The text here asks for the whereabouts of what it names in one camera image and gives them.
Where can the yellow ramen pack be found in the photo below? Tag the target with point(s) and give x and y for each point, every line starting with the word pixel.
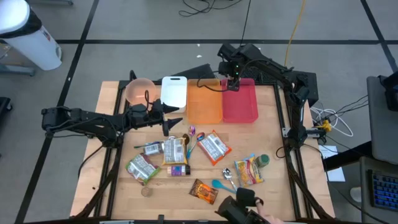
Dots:
pixel 174 151

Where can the white plastic bin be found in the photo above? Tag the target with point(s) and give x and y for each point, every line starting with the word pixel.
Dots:
pixel 174 93

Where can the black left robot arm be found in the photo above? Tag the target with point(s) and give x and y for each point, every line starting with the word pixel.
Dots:
pixel 87 119

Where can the white computer mouse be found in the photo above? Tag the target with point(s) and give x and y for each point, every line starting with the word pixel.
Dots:
pixel 356 194

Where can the black handheld object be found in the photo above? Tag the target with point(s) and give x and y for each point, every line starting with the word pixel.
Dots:
pixel 236 208

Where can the orange ramen pack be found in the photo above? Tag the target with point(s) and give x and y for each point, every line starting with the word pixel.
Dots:
pixel 214 147

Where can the green lid spice jar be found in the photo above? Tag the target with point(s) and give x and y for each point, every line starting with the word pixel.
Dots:
pixel 262 160

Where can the white trash can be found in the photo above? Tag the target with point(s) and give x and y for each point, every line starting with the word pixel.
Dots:
pixel 34 46

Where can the pink plastic bin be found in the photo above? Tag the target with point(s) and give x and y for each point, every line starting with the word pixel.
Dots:
pixel 241 105

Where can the black flat board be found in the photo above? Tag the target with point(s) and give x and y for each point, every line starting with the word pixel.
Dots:
pixel 199 72

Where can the purple label spice bottle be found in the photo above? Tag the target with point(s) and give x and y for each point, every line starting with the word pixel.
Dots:
pixel 178 170

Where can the teal plastic spoon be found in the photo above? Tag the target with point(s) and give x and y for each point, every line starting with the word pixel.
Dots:
pixel 218 184

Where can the green and red ramen pack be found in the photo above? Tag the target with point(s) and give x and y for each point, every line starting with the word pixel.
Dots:
pixel 141 168

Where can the white paper sheet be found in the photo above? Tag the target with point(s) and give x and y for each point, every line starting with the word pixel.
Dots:
pixel 337 174

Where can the grey desk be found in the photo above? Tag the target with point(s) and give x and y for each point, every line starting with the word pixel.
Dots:
pixel 382 130
pixel 365 214

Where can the taco mix packet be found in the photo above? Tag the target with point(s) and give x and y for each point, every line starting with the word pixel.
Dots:
pixel 203 191

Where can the backlit black keyboard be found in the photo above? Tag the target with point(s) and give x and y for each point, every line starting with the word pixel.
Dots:
pixel 385 189

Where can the person's hand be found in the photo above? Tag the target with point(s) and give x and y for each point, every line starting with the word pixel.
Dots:
pixel 267 217

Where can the spoon with brown bowl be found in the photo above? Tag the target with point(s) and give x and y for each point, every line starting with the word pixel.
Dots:
pixel 186 138

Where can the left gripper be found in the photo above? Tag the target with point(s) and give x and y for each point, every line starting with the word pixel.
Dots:
pixel 146 116

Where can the orange plastic bin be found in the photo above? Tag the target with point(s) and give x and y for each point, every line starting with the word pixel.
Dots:
pixel 203 102

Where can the black desk leg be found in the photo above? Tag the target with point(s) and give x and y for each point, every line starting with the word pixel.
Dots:
pixel 345 157

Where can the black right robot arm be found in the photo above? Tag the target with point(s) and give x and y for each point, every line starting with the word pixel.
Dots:
pixel 273 68

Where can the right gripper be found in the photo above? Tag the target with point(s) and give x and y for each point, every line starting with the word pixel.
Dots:
pixel 231 63

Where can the black desktop equipment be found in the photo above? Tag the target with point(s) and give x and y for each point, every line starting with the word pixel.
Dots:
pixel 391 93

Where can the brown lid spice jar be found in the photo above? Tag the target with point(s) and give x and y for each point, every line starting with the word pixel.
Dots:
pixel 146 191

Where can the blue ramen pack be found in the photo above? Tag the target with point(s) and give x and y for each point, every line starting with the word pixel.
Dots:
pixel 248 172

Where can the rainbow spoon pink bowl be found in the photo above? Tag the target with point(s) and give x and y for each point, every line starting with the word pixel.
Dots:
pixel 191 130

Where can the pink translucent bowl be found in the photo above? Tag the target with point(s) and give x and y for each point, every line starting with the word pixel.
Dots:
pixel 136 90

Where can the black aluminium table frame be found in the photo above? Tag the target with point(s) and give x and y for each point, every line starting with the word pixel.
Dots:
pixel 120 93

